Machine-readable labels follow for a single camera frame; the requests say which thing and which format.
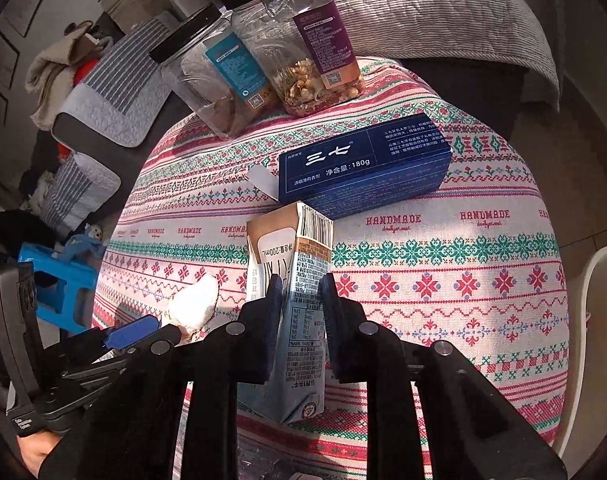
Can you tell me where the light blue milk carton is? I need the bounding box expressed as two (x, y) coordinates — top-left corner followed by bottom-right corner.
(240, 202), (334, 424)

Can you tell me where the clear jar purple label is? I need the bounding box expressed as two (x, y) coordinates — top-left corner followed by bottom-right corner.
(221, 0), (363, 117)

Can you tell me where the blue plastic stool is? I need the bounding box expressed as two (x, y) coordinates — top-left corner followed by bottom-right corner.
(18, 244), (98, 335)

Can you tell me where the beige blanket pile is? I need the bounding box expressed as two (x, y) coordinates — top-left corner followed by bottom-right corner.
(25, 21), (113, 131)

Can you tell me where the dark blue carton box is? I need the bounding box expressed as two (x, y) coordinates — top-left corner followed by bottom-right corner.
(248, 113), (452, 220)

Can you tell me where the red cushion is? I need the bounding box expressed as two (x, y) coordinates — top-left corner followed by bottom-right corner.
(56, 58), (98, 162)

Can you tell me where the tissue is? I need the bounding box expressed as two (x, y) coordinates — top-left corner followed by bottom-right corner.
(162, 274), (219, 342)

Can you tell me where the clear jar teal label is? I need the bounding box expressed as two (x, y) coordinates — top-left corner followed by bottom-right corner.
(150, 3), (280, 140)

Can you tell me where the blue plush toy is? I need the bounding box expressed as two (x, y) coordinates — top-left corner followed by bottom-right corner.
(52, 224), (106, 261)

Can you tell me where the grey quilted bed cover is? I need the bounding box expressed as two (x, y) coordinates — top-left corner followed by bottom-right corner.
(335, 0), (561, 106)

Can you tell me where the grey sofa with covers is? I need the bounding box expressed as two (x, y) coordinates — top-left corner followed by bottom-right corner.
(41, 11), (190, 237)

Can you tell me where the person's left hand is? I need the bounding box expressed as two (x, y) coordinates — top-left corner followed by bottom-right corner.
(16, 430), (62, 477)

